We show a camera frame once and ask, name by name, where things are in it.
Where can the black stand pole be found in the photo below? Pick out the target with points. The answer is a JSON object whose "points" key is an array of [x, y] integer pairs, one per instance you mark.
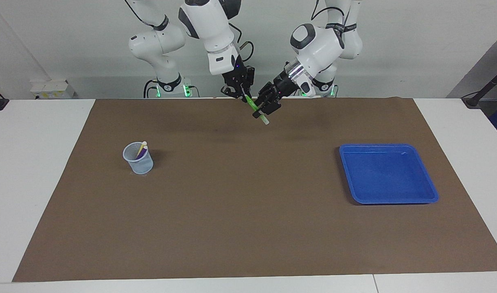
{"points": [[486, 87]]}

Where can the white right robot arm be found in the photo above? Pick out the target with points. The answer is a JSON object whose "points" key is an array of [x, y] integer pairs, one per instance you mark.
{"points": [[207, 24]]}

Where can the yellow pen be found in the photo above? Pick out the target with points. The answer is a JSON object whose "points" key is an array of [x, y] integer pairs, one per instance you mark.
{"points": [[141, 148]]}

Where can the blue plastic tray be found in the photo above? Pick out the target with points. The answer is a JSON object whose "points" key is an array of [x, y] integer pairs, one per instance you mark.
{"points": [[388, 175]]}

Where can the white power box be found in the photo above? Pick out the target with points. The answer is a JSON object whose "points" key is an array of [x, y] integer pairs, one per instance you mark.
{"points": [[53, 89]]}

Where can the green pen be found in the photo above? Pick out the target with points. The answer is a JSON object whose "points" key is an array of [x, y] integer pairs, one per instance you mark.
{"points": [[251, 104]]}

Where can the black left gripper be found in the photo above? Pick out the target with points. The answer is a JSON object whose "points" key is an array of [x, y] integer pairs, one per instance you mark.
{"points": [[285, 81]]}

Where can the purple pen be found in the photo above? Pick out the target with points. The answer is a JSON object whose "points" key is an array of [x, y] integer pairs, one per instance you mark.
{"points": [[141, 154]]}

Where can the translucent blue pen cup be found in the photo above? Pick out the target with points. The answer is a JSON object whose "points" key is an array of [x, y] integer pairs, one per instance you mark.
{"points": [[140, 166]]}

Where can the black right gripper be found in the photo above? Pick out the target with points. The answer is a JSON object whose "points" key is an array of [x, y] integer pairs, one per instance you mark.
{"points": [[238, 73]]}

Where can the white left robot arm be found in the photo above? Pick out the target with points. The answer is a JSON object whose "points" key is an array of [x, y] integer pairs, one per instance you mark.
{"points": [[317, 44]]}

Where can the brown table mat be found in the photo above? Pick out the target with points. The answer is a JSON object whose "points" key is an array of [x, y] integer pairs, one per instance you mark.
{"points": [[248, 203]]}

